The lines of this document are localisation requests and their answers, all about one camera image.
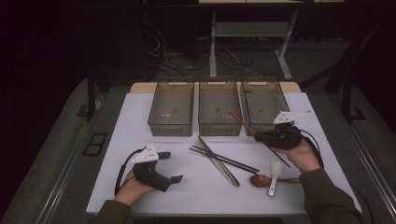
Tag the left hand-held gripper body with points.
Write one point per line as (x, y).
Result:
(149, 175)

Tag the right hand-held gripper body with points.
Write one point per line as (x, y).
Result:
(285, 138)

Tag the brown wooden chopstick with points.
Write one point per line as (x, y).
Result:
(243, 123)

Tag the white ceramic spoon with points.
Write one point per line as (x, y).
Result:
(277, 168)

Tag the silver table knife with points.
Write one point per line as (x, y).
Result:
(202, 141)

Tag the brown wooden spoon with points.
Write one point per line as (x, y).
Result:
(258, 181)

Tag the transparent brown plastic bin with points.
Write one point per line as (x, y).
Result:
(171, 109)
(263, 102)
(219, 105)

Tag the person's right hand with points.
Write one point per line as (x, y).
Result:
(300, 157)

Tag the person's left hand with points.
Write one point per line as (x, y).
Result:
(130, 191)

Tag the white table sheet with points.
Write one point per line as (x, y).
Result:
(193, 193)

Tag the black metal stand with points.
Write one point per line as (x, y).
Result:
(346, 99)
(91, 93)

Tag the metal floor rail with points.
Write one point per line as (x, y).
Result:
(61, 174)
(375, 174)

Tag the white metal desk frame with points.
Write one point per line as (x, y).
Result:
(249, 29)

